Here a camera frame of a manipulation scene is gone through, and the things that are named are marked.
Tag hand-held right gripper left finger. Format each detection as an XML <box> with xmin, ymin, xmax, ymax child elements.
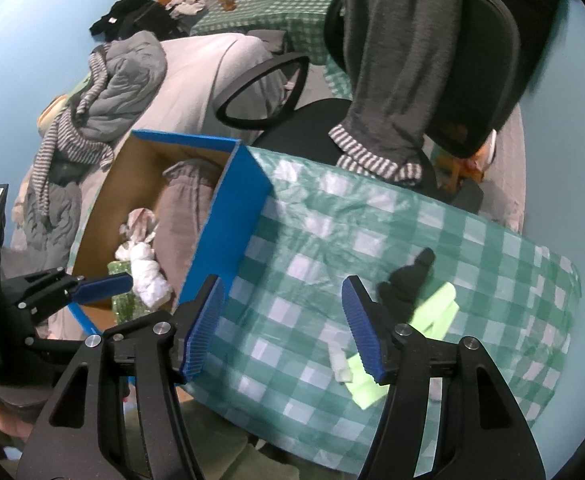
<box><xmin>16</xmin><ymin>275</ymin><xmax>226</xmax><ymax>480</ymax></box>

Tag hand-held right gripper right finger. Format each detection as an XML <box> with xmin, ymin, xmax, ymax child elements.
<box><xmin>341</xmin><ymin>275</ymin><xmax>546</xmax><ymax>480</ymax></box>

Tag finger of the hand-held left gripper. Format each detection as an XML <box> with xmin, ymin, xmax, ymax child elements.
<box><xmin>3</xmin><ymin>267</ymin><xmax>134</xmax><ymax>331</ymax></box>
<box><xmin>22</xmin><ymin>327</ymin><xmax>104</xmax><ymax>357</ymax></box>

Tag white sock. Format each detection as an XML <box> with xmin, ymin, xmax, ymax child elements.
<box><xmin>115</xmin><ymin>242</ymin><xmax>170</xmax><ymax>306</ymax></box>
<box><xmin>122</xmin><ymin>208</ymin><xmax>159</xmax><ymax>246</ymax></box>

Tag black glove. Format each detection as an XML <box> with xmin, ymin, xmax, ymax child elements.
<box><xmin>377</xmin><ymin>247</ymin><xmax>436</xmax><ymax>323</ymax></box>

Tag neon green sock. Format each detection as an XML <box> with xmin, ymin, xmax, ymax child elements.
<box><xmin>345</xmin><ymin>282</ymin><xmax>459</xmax><ymax>408</ymax></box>

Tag grey fleece mitten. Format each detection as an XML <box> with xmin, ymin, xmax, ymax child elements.
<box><xmin>152</xmin><ymin>159</ymin><xmax>226</xmax><ymax>306</ymax></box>

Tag blue cardboard box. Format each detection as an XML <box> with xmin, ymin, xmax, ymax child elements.
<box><xmin>70</xmin><ymin>130</ymin><xmax>276</xmax><ymax>341</ymax></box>

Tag person's left hand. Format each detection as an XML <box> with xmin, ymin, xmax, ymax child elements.
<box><xmin>0</xmin><ymin>404</ymin><xmax>38</xmax><ymax>443</ymax></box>

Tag small white cloth piece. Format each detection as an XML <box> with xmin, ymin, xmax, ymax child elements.
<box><xmin>327</xmin><ymin>345</ymin><xmax>356</xmax><ymax>383</ymax></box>

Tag grey knitted blanket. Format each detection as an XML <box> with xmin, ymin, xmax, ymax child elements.
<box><xmin>22</xmin><ymin>180</ymin><xmax>83</xmax><ymax>261</ymax></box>

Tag person's olive pants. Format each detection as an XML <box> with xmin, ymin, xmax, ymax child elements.
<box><xmin>177</xmin><ymin>395</ymin><xmax>358</xmax><ymax>480</ymax></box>

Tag green checkered tablecloth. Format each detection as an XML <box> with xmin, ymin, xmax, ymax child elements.
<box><xmin>182</xmin><ymin>146</ymin><xmax>583</xmax><ymax>478</ymax></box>
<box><xmin>190</xmin><ymin>0</ymin><xmax>353</xmax><ymax>98</ymax></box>

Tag grey striped garment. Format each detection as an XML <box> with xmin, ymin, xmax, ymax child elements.
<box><xmin>33</xmin><ymin>52</ymin><xmax>116</xmax><ymax>221</ymax></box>

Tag pale green pillow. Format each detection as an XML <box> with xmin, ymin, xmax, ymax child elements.
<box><xmin>37</xmin><ymin>85</ymin><xmax>93</xmax><ymax>136</ymax></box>

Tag orange plush toy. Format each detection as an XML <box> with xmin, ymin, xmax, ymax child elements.
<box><xmin>453</xmin><ymin>130</ymin><xmax>498</xmax><ymax>181</ymax></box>

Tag grey quilted jacket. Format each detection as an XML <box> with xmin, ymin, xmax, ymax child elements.
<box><xmin>80</xmin><ymin>30</ymin><xmax>168</xmax><ymax>161</ymax></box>

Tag white radiator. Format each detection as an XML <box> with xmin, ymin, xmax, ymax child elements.
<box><xmin>487</xmin><ymin>110</ymin><xmax>526</xmax><ymax>233</ymax></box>

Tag white duvet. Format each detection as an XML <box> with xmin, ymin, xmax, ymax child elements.
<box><xmin>162</xmin><ymin>34</ymin><xmax>293</xmax><ymax>161</ymax></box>

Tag pile of black clothes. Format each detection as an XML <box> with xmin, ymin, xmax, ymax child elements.
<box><xmin>91</xmin><ymin>0</ymin><xmax>176</xmax><ymax>41</ymax></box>

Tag grey sweater with striped cuffs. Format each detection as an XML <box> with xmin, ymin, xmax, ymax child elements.
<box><xmin>329</xmin><ymin>0</ymin><xmax>476</xmax><ymax>183</ymax></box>

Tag pile of grey clothes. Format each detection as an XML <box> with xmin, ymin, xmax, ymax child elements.
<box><xmin>165</xmin><ymin>0</ymin><xmax>207</xmax><ymax>17</ymax></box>

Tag dark grey cloth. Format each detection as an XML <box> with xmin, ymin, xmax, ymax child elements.
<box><xmin>246</xmin><ymin>30</ymin><xmax>288</xmax><ymax>56</ymax></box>

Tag black office chair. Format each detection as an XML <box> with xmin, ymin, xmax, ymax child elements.
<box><xmin>216</xmin><ymin>0</ymin><xmax>521</xmax><ymax>201</ymax></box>

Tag black hanging coat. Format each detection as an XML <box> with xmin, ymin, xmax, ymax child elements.
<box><xmin>493</xmin><ymin>0</ymin><xmax>568</xmax><ymax>96</ymax></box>

